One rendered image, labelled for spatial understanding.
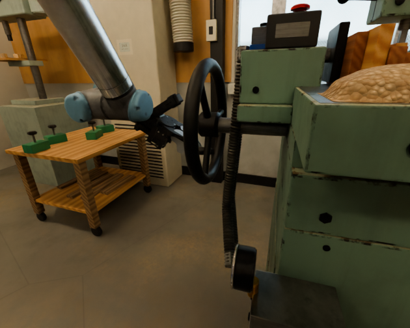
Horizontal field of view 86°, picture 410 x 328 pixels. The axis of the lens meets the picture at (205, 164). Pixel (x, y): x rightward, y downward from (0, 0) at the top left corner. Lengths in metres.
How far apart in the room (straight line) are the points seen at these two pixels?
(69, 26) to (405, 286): 0.65
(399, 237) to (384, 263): 0.05
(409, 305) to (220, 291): 0.82
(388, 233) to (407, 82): 0.21
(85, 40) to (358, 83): 0.43
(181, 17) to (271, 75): 1.45
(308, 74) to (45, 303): 1.31
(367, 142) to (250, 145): 1.70
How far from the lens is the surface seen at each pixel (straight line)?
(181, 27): 1.80
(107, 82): 0.53
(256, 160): 1.93
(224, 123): 0.51
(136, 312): 1.15
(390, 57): 0.38
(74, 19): 0.49
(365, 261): 0.40
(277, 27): 0.43
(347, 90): 0.22
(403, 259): 0.41
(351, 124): 0.21
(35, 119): 2.27
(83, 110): 0.63
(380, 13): 0.50
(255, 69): 0.43
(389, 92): 0.22
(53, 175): 2.38
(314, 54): 0.43
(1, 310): 1.43
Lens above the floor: 0.92
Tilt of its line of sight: 22 degrees down
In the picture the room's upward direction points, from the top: 1 degrees counter-clockwise
